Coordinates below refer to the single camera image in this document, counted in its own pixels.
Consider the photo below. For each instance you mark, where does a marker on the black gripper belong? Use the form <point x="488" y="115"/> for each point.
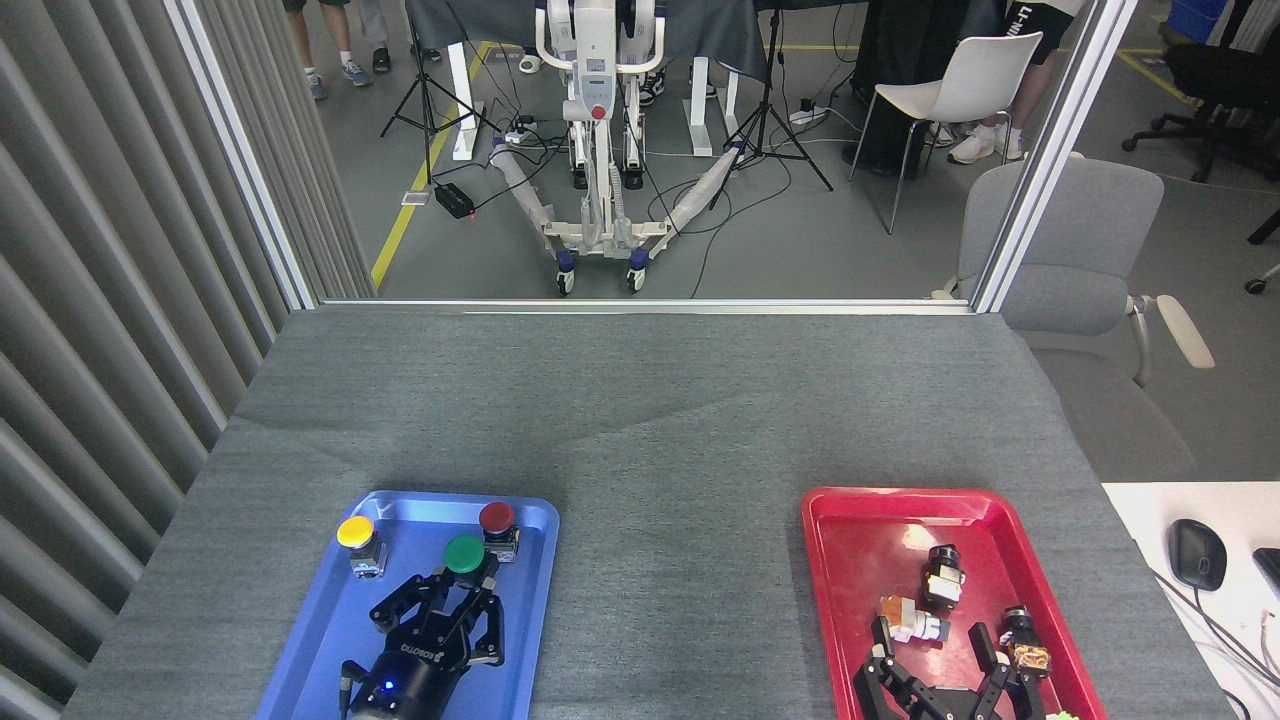
<point x="965" y="708"/>
<point x="410" y="675"/>

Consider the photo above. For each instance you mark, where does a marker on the green push button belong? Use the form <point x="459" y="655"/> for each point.
<point x="464" y="553"/>

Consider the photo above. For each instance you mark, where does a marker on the red push button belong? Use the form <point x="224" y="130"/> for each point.
<point x="496" y="517"/>

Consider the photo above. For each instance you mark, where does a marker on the yellow push button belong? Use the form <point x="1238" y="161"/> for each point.
<point x="355" y="532"/>

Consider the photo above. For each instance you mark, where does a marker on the blue plastic tray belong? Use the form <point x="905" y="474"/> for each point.
<point x="530" y="620"/>

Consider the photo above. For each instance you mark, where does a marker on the red plastic tray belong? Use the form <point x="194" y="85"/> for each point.
<point x="860" y="560"/>

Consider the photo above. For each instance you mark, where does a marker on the white side table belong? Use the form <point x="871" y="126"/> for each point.
<point x="1140" y="510"/>

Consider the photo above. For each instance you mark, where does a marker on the grey felt table cover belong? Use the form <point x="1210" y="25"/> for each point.
<point x="650" y="420"/>

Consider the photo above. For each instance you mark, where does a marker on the black computer mouse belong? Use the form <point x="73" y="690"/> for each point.
<point x="1197" y="555"/>

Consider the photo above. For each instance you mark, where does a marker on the black keyboard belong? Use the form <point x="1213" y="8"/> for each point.
<point x="1268" y="570"/>

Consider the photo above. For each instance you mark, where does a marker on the black power adapter box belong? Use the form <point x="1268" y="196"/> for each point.
<point x="454" y="200"/>

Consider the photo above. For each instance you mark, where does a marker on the grey office chair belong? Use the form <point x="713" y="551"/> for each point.
<point x="1080" y="250"/>

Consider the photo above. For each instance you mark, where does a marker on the black tripod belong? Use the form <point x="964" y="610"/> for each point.
<point x="768" y="120"/>
<point x="428" y="100"/>

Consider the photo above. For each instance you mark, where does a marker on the black chair base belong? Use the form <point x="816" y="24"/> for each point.
<point x="1262" y="230"/>

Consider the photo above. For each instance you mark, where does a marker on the person with black shoes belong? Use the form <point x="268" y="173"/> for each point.
<point x="381" y="58"/>

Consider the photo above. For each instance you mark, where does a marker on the white wheeled stand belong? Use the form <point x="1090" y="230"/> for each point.
<point x="598" y="70"/>

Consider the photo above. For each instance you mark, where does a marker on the person behind white stand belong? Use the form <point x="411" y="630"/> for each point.
<point x="650" y="87"/>

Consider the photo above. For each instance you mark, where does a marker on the white power strip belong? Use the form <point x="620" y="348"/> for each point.
<point x="808" y="115"/>

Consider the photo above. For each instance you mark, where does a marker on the person with blue shoes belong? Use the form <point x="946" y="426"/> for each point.
<point x="337" y="30"/>

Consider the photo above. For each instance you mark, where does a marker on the white plastic chair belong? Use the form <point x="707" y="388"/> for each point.
<point x="975" y="85"/>

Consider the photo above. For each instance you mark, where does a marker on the table with black cloth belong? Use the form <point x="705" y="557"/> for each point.
<point x="700" y="30"/>

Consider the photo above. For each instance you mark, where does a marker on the person with white shoes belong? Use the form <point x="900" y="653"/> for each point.
<point x="1035" y="30"/>

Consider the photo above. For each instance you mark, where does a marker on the black office chair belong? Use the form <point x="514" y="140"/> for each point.
<point x="1215" y="75"/>

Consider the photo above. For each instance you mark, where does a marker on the blue storage bin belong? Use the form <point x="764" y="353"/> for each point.
<point x="1195" y="18"/>

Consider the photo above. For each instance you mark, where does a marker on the white and orange switch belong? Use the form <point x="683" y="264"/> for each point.
<point x="915" y="622"/>

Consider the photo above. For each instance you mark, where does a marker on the black switch with orange base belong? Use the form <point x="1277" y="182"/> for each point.
<point x="1030" y="655"/>

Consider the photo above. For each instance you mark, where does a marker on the black and white switch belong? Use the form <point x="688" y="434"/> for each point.
<point x="942" y="580"/>

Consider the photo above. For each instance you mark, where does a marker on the silver frame rail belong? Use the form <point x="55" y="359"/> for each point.
<point x="650" y="305"/>

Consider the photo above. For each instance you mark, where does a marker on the silver frame post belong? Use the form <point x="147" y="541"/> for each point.
<point x="240" y="150"/>
<point x="1055" y="150"/>

